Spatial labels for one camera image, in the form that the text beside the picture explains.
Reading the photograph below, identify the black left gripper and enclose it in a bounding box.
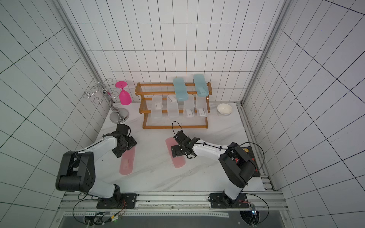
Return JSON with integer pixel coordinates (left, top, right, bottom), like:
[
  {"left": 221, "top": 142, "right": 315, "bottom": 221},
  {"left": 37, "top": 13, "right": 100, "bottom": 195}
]
[{"left": 111, "top": 136, "right": 137, "bottom": 159}]

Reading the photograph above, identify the pink pencil case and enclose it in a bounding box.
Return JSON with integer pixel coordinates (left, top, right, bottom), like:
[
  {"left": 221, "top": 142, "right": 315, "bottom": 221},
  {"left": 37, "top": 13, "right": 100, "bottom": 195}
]
[
  {"left": 165, "top": 137, "right": 185, "bottom": 169},
  {"left": 119, "top": 147, "right": 136, "bottom": 175}
]

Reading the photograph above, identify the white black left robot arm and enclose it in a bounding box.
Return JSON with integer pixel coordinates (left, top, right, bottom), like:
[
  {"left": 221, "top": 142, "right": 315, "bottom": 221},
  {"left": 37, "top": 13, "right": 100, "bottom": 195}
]
[{"left": 55, "top": 124, "right": 137, "bottom": 210}]

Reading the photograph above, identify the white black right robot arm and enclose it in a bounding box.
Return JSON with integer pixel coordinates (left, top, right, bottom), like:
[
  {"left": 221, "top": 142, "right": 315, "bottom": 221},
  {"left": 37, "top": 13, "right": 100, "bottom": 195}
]
[{"left": 171, "top": 130, "right": 258, "bottom": 209}]

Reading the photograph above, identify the orange wooden two-tier shelf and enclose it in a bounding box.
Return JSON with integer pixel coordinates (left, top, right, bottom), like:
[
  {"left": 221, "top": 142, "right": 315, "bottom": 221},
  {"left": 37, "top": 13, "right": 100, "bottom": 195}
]
[{"left": 135, "top": 83, "right": 212, "bottom": 129}]

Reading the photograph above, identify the magenta plastic goblet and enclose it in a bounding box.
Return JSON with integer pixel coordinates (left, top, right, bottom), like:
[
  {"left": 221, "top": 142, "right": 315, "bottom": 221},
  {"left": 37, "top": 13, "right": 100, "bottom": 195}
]
[{"left": 116, "top": 81, "right": 132, "bottom": 105}]

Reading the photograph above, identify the white ceramic bowl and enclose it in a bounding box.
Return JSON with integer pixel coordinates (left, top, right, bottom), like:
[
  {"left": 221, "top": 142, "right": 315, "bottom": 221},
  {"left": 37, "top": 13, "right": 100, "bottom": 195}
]
[{"left": 217, "top": 104, "right": 233, "bottom": 116}]

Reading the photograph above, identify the chrome glass holder stand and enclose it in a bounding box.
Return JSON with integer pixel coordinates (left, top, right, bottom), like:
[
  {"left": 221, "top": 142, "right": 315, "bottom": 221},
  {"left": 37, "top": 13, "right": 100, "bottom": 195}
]
[{"left": 83, "top": 78, "right": 130, "bottom": 124}]

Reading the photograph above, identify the black red snack bag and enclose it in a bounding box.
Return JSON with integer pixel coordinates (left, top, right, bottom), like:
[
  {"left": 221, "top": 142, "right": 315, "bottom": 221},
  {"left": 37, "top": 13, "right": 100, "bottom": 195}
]
[{"left": 243, "top": 146, "right": 260, "bottom": 178}]

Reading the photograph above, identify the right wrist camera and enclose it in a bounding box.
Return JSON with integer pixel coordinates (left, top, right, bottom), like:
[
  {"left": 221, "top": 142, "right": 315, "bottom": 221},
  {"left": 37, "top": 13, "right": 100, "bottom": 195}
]
[{"left": 174, "top": 130, "right": 187, "bottom": 141}]

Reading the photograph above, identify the electronics board with wires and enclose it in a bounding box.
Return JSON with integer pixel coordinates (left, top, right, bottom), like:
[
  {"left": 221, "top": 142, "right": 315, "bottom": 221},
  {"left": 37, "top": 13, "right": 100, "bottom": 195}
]
[{"left": 240, "top": 205, "right": 260, "bottom": 226}]

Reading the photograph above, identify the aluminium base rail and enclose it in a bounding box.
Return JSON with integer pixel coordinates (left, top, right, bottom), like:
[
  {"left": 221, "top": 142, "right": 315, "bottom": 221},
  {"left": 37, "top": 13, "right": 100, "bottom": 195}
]
[{"left": 56, "top": 192, "right": 289, "bottom": 221}]

